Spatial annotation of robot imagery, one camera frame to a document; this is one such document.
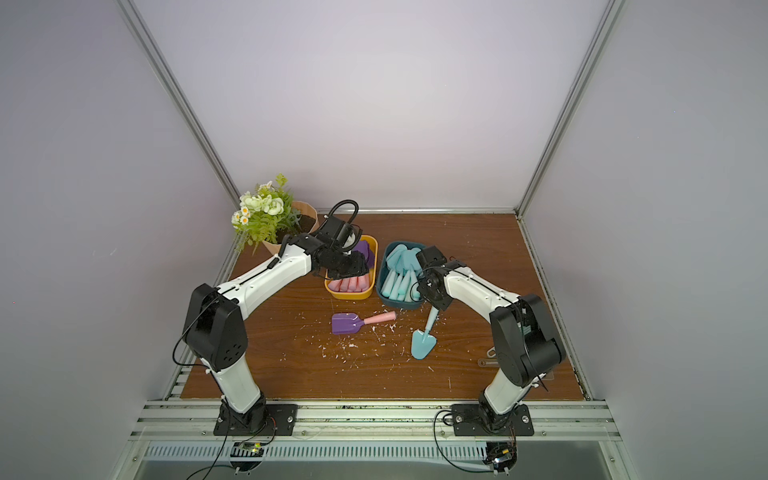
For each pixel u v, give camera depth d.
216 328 0.46
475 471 0.67
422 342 0.86
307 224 1.01
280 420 0.73
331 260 0.71
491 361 0.83
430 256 0.73
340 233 0.71
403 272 0.98
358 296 0.94
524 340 0.45
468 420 0.72
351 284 0.92
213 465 0.69
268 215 0.81
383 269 0.99
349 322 0.90
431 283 0.66
